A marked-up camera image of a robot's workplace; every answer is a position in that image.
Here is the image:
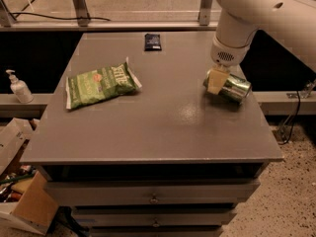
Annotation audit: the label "white pump bottle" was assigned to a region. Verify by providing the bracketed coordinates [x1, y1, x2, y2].
[6, 69, 34, 104]

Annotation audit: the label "grey drawer cabinet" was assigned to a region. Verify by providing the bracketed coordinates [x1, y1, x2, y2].
[23, 32, 281, 237]

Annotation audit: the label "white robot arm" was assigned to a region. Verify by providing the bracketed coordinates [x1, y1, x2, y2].
[211, 0, 316, 91]

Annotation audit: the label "metal window rail frame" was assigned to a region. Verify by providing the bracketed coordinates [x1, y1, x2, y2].
[1, 0, 221, 32]

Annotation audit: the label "black cable on ledge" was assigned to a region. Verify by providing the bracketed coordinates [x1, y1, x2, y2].
[9, 11, 112, 23]

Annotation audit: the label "black cable by floor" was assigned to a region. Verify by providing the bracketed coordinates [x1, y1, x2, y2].
[277, 90, 302, 146]

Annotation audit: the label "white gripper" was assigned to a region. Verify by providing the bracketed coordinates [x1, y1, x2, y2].
[207, 37, 250, 95]

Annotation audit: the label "open cardboard box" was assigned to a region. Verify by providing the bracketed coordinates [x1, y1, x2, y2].
[0, 118, 58, 235]

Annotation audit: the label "green chip bag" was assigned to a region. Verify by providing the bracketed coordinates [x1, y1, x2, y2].
[65, 59, 142, 110]

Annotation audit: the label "green soda can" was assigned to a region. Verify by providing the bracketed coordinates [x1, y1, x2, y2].
[203, 71, 252, 104]

